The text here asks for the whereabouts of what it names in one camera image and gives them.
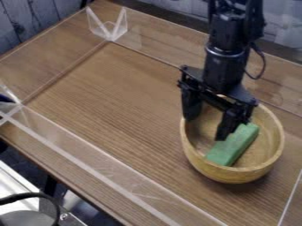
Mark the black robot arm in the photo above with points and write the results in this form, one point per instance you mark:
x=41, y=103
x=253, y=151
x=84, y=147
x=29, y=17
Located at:
x=236, y=25

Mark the green rectangular block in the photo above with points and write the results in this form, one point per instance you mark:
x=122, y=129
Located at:
x=227, y=151

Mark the clear acrylic front barrier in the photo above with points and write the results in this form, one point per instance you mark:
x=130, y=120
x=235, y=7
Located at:
x=137, y=200

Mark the brown wooden bowl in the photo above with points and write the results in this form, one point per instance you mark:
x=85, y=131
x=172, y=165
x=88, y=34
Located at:
x=263, y=154

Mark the grey metal base plate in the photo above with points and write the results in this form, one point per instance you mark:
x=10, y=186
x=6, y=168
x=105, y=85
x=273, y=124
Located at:
x=68, y=218

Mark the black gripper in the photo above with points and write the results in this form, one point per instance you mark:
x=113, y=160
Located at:
x=216, y=85

